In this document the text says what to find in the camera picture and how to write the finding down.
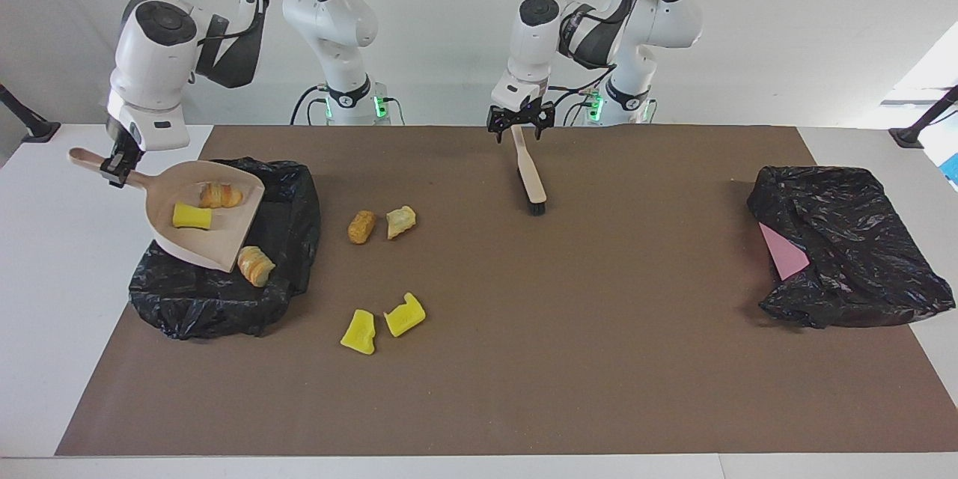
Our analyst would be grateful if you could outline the beige brush black bristles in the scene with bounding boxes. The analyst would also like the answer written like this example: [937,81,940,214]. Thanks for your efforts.
[510,124,548,216]

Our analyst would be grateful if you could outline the beige plastic dustpan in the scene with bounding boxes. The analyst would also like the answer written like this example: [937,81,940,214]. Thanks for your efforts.
[67,147,266,273]

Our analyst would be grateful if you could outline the pale yellow jagged chunk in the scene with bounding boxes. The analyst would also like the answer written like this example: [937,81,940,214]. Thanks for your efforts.
[386,205,417,241]

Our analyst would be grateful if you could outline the large pale layered chunk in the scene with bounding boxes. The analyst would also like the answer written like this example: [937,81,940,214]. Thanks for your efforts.
[237,245,276,288]

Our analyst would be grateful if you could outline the brown nugget chunk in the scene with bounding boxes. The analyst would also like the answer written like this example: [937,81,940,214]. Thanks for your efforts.
[347,210,377,245]

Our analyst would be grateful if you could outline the notched yellow sponge piece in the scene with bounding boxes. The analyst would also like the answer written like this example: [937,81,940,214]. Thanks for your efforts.
[383,292,427,338]

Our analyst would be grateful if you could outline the black trash bag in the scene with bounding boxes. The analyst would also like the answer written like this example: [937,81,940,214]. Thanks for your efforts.
[746,165,957,329]
[128,157,322,341]

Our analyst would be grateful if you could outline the pink bin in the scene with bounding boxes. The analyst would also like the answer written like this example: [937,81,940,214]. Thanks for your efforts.
[759,222,811,281]

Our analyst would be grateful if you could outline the white cardboard box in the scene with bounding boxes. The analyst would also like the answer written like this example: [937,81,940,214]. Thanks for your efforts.
[98,82,178,120]

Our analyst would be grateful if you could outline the black stand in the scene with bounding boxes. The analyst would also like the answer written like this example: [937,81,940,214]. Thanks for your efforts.
[888,85,958,149]
[0,82,62,144]

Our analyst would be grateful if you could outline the brown table mat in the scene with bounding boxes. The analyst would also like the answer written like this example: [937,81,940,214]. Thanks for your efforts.
[55,125,958,457]

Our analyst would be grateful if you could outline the black base cable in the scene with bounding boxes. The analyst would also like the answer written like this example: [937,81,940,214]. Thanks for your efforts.
[554,82,599,126]
[290,85,330,126]

